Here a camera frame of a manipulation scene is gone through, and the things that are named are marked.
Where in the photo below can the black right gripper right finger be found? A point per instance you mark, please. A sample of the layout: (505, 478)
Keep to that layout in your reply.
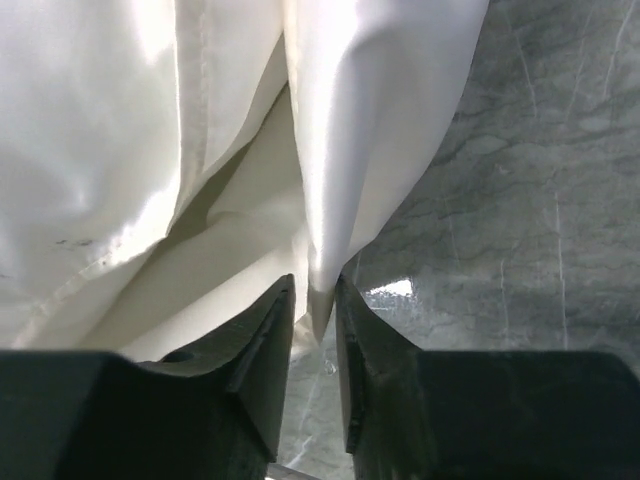
(410, 413)

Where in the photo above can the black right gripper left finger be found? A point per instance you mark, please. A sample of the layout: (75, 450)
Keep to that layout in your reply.
(211, 409)

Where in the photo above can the cream pillowcase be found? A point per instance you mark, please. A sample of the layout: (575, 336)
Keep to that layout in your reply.
(91, 168)

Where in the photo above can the white pillow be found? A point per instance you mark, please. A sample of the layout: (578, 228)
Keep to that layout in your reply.
(241, 213)

